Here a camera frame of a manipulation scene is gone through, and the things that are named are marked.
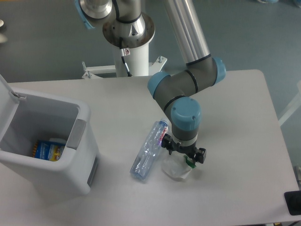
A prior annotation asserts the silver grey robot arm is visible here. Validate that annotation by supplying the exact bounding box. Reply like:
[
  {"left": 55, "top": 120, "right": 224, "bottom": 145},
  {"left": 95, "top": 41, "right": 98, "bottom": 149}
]
[{"left": 74, "top": 0, "right": 226, "bottom": 163}]

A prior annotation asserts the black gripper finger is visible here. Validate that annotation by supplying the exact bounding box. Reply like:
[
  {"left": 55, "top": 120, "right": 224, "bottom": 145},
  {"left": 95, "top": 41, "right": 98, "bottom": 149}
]
[
  {"left": 188, "top": 147, "right": 206, "bottom": 164},
  {"left": 161, "top": 134, "right": 174, "bottom": 155}
]

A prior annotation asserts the white frame leg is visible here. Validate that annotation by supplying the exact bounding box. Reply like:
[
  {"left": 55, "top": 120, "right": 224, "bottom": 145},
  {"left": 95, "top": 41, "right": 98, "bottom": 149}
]
[{"left": 278, "top": 81, "right": 301, "bottom": 126}]

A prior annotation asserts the black cable on pedestal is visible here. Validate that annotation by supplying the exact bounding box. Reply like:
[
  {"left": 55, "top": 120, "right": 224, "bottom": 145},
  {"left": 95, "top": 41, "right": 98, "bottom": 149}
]
[{"left": 119, "top": 37, "right": 133, "bottom": 77}]

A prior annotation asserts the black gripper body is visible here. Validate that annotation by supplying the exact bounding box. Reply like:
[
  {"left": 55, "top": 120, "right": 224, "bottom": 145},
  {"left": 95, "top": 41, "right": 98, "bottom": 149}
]
[{"left": 169, "top": 137, "right": 197, "bottom": 154}]

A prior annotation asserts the white pedestal base frame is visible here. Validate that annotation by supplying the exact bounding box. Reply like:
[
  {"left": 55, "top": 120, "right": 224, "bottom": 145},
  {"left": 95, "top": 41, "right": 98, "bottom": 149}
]
[{"left": 82, "top": 56, "right": 167, "bottom": 79}]

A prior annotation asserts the blue yellow snack packet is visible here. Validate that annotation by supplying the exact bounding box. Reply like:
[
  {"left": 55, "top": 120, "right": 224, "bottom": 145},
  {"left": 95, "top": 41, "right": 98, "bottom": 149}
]
[{"left": 32, "top": 140, "right": 65, "bottom": 161}]

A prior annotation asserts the white plastic trash can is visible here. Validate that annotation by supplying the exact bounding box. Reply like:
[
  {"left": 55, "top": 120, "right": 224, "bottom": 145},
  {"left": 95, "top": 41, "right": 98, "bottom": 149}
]
[{"left": 0, "top": 79, "right": 98, "bottom": 195}]

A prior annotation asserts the black device at table edge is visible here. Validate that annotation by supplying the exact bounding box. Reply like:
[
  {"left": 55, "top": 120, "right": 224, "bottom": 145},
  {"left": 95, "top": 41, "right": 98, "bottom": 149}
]
[{"left": 284, "top": 190, "right": 301, "bottom": 216}]

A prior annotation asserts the crushed clear plastic bottle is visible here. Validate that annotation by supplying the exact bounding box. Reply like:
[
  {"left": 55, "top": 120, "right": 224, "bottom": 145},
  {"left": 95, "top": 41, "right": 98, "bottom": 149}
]
[{"left": 130, "top": 117, "right": 169, "bottom": 181}]

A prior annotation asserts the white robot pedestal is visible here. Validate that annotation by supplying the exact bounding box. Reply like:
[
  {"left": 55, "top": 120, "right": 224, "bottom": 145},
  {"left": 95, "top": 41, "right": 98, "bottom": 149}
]
[{"left": 103, "top": 12, "right": 155, "bottom": 77}]

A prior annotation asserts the person's shoe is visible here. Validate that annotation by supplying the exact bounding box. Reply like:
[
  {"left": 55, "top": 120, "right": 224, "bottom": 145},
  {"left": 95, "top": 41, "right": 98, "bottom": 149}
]
[{"left": 0, "top": 19, "right": 8, "bottom": 44}]

